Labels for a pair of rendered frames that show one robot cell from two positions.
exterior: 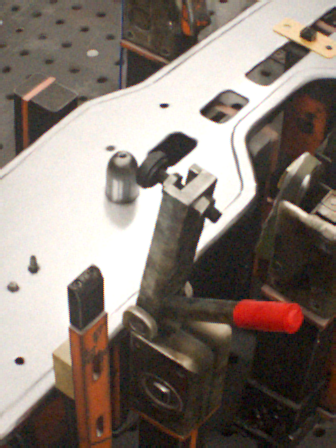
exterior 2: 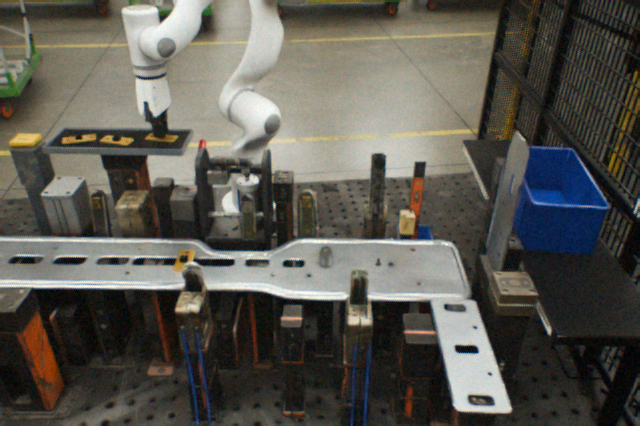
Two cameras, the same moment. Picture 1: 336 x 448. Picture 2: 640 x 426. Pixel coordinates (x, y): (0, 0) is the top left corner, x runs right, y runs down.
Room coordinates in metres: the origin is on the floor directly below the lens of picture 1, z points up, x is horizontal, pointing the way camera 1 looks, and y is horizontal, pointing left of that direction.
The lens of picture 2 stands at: (1.37, 0.89, 1.81)
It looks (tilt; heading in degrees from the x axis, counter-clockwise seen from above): 32 degrees down; 236
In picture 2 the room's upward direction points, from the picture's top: straight up
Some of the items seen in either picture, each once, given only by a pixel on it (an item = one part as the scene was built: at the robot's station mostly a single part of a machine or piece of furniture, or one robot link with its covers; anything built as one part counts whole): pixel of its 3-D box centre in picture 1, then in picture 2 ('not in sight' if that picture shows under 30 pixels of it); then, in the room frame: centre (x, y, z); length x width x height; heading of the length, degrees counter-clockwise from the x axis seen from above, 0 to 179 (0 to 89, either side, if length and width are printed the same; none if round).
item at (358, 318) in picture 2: not in sight; (355, 368); (0.83, 0.25, 0.87); 0.12 x 0.09 x 0.35; 54
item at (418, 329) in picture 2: not in sight; (412, 373); (0.71, 0.31, 0.84); 0.11 x 0.10 x 0.28; 54
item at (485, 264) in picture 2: not in sight; (481, 316); (0.45, 0.28, 0.85); 0.12 x 0.03 x 0.30; 54
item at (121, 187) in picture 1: (122, 178); (325, 257); (0.76, 0.04, 1.02); 0.03 x 0.03 x 0.07
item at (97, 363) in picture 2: not in sight; (109, 308); (1.21, -0.28, 0.84); 0.13 x 0.11 x 0.29; 54
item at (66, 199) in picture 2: not in sight; (82, 250); (1.21, -0.48, 0.90); 0.13 x 0.10 x 0.41; 54
